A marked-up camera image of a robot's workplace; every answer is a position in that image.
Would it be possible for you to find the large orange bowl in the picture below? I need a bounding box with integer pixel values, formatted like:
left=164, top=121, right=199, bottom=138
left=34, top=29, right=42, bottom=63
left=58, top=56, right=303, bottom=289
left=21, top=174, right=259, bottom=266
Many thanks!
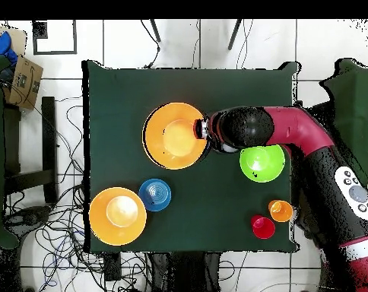
left=88, top=186, right=148, bottom=246
left=141, top=102, right=208, bottom=170

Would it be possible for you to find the large green bowl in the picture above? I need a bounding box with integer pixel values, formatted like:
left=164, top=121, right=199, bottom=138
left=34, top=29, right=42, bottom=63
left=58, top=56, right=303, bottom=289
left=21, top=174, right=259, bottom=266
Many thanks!
left=239, top=144, right=286, bottom=183

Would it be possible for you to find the blue bowl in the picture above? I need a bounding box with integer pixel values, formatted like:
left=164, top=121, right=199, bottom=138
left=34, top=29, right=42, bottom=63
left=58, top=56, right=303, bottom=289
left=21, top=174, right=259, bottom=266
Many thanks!
left=138, top=178, right=172, bottom=213

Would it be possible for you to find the dark green table cloth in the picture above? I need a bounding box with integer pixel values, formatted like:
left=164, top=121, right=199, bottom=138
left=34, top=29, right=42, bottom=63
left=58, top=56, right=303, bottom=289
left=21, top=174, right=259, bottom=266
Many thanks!
left=81, top=59, right=302, bottom=253

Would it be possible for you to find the black tripod leg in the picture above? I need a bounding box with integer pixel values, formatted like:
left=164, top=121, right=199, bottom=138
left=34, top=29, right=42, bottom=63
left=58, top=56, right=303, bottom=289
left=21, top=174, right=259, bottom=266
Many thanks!
left=227, top=18, right=243, bottom=51
left=149, top=18, right=162, bottom=43

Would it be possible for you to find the orange cup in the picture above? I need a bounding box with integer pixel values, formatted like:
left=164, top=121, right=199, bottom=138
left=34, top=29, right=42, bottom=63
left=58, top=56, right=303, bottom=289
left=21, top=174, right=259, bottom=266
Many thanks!
left=268, top=199, right=294, bottom=224

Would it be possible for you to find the red cup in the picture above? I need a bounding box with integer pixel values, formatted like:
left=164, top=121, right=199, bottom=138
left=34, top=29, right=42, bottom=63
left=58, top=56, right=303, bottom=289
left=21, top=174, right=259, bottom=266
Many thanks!
left=250, top=214, right=277, bottom=240

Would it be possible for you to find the black bench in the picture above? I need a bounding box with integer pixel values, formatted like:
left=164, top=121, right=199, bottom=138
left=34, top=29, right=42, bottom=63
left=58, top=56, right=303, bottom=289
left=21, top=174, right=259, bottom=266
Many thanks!
left=2, top=96, right=59, bottom=205

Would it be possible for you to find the black power strip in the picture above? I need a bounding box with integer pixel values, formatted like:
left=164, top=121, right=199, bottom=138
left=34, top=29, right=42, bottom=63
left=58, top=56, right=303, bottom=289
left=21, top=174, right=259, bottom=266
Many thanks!
left=103, top=252, right=122, bottom=282

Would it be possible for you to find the cardboard box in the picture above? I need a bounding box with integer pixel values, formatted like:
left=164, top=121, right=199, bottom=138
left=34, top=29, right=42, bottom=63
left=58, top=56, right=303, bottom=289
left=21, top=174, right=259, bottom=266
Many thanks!
left=2, top=54, right=44, bottom=110

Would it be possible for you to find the blue cloth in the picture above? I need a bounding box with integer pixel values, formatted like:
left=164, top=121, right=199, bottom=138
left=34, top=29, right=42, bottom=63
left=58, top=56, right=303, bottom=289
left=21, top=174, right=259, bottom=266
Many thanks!
left=0, top=30, right=19, bottom=66

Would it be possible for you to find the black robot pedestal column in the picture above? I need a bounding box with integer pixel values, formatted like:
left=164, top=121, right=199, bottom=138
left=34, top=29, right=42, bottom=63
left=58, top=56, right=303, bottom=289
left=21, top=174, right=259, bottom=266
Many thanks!
left=150, top=251, right=223, bottom=292

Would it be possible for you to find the tangle of cables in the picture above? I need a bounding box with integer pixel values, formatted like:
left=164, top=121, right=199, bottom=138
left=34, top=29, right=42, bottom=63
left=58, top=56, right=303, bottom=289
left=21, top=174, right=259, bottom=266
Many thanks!
left=2, top=97, right=151, bottom=292

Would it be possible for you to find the black square frame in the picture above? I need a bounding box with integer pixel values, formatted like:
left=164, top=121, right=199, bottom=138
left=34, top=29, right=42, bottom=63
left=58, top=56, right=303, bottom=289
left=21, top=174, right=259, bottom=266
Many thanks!
left=31, top=19, right=78, bottom=56

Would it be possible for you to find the black pedestal foot with knob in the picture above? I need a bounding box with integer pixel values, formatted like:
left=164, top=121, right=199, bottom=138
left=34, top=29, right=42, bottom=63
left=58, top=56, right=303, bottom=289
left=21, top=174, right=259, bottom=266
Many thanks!
left=4, top=205, right=52, bottom=235

